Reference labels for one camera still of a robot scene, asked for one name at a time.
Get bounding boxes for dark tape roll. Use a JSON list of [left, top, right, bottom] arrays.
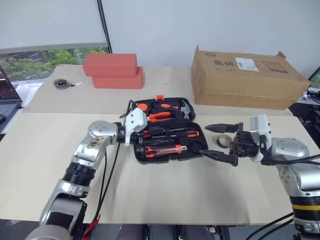
[[215, 134, 232, 149]]

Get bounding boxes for silver claw hammer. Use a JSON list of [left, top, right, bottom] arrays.
[[149, 100, 193, 119]]

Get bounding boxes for red foam block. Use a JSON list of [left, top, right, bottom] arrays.
[[82, 53, 139, 78], [91, 66, 144, 90]]

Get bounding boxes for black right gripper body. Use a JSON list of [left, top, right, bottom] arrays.
[[228, 122, 261, 159]]

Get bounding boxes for red cable clip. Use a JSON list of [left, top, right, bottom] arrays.
[[81, 213, 102, 239]]

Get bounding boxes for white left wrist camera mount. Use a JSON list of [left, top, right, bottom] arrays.
[[123, 107, 148, 147]]

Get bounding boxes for black tool case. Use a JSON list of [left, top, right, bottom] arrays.
[[131, 94, 210, 165]]

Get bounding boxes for white roller blind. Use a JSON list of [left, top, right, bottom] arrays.
[[0, 0, 109, 55]]

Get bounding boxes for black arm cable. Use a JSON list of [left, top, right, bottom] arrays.
[[259, 149, 320, 166], [94, 99, 139, 222]]

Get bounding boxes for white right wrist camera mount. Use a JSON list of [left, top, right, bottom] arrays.
[[249, 113, 273, 163]]

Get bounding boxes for black handled screwdriver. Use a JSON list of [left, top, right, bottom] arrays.
[[146, 125, 179, 136]]

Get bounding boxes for orange handled pliers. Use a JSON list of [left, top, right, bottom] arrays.
[[147, 110, 181, 124]]

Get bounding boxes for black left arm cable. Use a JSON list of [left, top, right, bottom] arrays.
[[94, 99, 139, 222]]

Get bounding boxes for brown cardboard box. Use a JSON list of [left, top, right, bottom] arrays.
[[190, 44, 311, 111]]

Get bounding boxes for open laptop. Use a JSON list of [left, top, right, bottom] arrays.
[[0, 64, 24, 134]]

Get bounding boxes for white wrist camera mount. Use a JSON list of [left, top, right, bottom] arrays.
[[249, 113, 273, 163], [123, 107, 148, 147]]

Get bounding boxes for orange black screwdriver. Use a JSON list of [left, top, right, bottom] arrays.
[[163, 130, 201, 138]]

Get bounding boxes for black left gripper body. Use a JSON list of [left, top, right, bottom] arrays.
[[129, 132, 151, 152]]

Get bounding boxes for black equipment pile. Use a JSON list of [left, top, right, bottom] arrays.
[[289, 84, 320, 135]]

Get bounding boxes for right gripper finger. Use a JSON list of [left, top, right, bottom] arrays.
[[204, 123, 239, 134], [199, 149, 240, 167]]

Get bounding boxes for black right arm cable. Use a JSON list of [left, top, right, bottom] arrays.
[[259, 149, 320, 166]]

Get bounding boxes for orange black utility knife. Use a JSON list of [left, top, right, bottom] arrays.
[[144, 144, 188, 157]]

